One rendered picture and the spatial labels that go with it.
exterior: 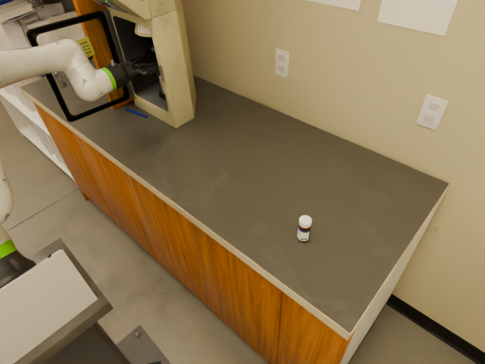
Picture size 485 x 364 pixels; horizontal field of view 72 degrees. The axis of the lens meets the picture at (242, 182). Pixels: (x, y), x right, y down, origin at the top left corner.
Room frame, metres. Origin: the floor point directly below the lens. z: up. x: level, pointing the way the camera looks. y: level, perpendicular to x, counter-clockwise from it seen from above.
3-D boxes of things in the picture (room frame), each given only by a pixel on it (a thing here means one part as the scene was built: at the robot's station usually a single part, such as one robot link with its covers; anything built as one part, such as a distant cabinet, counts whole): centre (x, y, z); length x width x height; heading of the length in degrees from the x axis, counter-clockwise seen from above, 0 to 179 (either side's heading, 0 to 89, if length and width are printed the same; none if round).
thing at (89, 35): (1.39, 0.64, 1.19); 0.30 x 0.01 x 0.40; 128
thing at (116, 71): (1.28, 0.48, 1.20); 0.09 x 0.06 x 0.12; 44
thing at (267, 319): (1.31, 0.23, 0.45); 2.05 x 0.67 x 0.90; 45
